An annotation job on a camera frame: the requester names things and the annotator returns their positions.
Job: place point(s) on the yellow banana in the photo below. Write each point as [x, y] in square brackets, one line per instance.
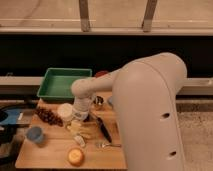
[88, 132]

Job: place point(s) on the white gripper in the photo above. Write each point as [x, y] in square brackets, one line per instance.
[80, 111]

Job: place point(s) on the small black box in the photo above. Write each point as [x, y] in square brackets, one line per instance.
[87, 119]

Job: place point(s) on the orange bowl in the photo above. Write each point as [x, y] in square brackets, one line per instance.
[101, 73]

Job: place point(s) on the metal fork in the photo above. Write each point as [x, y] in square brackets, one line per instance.
[104, 144]

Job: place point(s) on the blue and black device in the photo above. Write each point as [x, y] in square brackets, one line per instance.
[12, 117]

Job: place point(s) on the white paper cup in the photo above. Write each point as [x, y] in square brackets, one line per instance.
[65, 112]

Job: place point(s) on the bunch of dark grapes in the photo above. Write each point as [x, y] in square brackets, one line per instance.
[49, 117]

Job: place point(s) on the black handled knife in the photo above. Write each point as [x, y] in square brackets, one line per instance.
[102, 127]

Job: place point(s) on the blue plastic cup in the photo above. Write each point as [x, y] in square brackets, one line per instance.
[35, 134]

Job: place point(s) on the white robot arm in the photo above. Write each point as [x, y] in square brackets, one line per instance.
[144, 100]

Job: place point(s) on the small metal cup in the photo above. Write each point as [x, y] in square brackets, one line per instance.
[98, 102]

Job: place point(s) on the white oval object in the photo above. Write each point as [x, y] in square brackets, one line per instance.
[79, 139]

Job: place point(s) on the green plastic tray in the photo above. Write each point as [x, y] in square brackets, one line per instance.
[56, 83]

